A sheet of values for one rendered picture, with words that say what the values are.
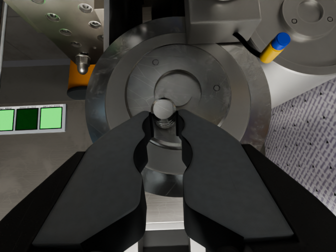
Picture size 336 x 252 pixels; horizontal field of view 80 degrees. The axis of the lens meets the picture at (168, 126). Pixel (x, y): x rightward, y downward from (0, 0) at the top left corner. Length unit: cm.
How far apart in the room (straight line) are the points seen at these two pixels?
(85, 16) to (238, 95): 35
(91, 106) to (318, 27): 20
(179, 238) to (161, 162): 46
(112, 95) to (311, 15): 19
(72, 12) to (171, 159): 36
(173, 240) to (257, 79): 50
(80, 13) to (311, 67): 37
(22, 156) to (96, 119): 45
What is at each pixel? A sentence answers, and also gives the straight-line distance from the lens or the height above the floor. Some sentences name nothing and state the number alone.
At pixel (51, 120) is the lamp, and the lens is 57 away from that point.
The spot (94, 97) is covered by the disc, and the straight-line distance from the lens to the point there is 17.
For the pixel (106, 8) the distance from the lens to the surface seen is 23.
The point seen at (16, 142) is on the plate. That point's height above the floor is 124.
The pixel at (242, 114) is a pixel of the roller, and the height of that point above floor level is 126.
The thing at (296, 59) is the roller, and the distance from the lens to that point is 21.
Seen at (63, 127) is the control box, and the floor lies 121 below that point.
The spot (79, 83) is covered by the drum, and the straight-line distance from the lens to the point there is 198.
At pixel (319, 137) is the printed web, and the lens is 31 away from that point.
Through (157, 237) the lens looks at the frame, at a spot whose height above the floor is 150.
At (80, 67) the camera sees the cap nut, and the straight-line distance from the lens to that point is 57.
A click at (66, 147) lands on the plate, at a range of 55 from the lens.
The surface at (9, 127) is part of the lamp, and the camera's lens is 63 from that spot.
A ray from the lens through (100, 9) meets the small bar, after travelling 40.
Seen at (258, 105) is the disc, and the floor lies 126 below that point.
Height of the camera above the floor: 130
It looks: 9 degrees down
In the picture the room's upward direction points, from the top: 178 degrees clockwise
